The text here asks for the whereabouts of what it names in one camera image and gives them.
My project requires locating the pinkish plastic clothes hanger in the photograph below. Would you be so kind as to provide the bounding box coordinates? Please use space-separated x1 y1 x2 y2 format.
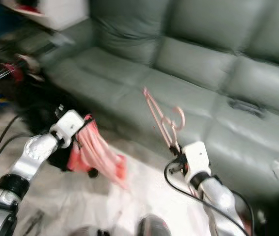
143 87 187 153

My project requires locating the pink cartoon print garment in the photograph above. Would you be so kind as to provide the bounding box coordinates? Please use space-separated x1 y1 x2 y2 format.
67 116 129 190

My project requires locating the red plastic clothes hanger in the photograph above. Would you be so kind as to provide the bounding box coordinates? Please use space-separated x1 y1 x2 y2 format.
7 63 25 82

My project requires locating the pale pink clothes hanger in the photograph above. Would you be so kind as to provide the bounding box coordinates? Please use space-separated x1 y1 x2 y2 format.
23 54 44 77

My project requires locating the grey right robot leg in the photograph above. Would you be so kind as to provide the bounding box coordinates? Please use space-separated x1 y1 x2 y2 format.
137 214 179 236

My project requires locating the black game controller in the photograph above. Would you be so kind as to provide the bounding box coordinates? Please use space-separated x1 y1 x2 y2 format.
228 98 268 118

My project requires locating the grey-green leather sofa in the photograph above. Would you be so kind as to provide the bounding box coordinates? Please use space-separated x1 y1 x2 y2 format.
44 0 279 202

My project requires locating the black fabric bundle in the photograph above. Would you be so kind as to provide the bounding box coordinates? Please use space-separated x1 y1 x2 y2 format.
253 194 279 236

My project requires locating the black hanging garment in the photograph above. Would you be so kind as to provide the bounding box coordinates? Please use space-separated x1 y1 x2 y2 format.
12 81 91 173

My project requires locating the black metal drying rack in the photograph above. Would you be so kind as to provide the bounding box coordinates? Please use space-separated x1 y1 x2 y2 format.
0 25 76 94

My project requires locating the white side cabinet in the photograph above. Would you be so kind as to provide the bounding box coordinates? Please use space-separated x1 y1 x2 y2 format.
44 0 91 30

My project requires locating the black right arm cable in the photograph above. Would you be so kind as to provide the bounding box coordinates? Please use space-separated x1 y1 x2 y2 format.
164 160 251 236

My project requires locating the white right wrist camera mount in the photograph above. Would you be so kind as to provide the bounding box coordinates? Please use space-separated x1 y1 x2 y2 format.
183 142 211 177

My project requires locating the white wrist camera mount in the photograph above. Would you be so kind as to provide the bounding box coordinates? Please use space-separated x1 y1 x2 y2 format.
50 110 86 148
183 142 211 177

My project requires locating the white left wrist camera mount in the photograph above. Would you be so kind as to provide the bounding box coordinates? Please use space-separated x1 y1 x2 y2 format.
50 110 86 148

